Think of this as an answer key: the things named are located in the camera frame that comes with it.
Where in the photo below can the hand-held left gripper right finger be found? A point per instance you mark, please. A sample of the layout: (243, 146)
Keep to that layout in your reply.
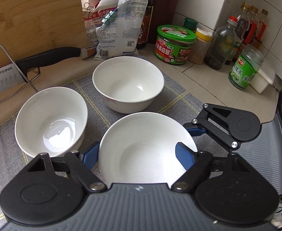
(185, 157)

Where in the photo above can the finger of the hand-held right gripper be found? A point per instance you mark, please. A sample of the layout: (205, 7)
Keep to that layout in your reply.
(195, 129)

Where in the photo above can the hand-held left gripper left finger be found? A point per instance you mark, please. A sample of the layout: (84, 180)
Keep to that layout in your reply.
(91, 157)

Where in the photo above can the white floral bowl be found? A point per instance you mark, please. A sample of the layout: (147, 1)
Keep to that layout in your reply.
(129, 81)
(49, 120)
(141, 144)

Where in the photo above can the grey plaid mat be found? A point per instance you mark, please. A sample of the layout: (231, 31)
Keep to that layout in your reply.
(179, 98)

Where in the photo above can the white plastic container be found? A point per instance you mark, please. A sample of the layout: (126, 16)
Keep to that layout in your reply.
(263, 79)

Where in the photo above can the green label glass jar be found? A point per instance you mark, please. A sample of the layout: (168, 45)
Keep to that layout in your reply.
(243, 72)

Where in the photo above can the green lid sauce jar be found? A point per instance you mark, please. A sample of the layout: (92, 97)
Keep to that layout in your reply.
(174, 48)

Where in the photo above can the yellow lid spice jar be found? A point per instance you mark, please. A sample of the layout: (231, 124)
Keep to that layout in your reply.
(201, 45)

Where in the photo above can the red cap glass bottle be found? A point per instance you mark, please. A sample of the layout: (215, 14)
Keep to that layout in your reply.
(220, 43)

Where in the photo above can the small green cap bottle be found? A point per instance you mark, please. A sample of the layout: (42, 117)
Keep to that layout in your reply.
(190, 24)

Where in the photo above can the sauce bottle with gold cap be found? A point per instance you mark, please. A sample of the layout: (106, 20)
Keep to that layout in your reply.
(263, 26)
(243, 24)
(253, 24)

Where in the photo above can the white printed packet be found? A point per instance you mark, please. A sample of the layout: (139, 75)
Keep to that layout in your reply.
(124, 33)

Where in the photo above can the dark soy sauce bottle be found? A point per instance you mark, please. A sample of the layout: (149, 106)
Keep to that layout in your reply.
(144, 12)

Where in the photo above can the red and white bag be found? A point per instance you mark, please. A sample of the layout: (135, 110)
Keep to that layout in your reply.
(90, 28)

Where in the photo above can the green clip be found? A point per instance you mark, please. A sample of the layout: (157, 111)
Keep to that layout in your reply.
(108, 18)

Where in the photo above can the bamboo cutting board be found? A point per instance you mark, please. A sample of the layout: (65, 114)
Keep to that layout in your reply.
(35, 16)

